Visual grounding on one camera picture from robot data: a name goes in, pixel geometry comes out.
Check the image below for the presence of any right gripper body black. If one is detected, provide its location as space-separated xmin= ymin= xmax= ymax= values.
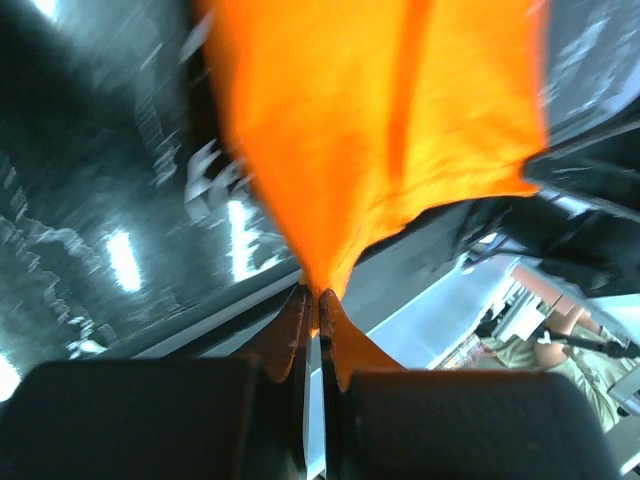
xmin=456 ymin=112 xmax=639 ymax=298

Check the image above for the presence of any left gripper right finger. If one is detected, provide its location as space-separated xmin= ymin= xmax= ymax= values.
xmin=318 ymin=290 xmax=404 ymax=479

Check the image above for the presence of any black marble pattern mat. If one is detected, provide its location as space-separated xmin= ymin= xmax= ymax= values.
xmin=1 ymin=1 xmax=639 ymax=370

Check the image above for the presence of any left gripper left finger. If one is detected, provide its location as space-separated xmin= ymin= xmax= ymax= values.
xmin=251 ymin=284 xmax=313 ymax=479

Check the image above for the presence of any orange t shirt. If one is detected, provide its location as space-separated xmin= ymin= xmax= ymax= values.
xmin=192 ymin=0 xmax=551 ymax=301

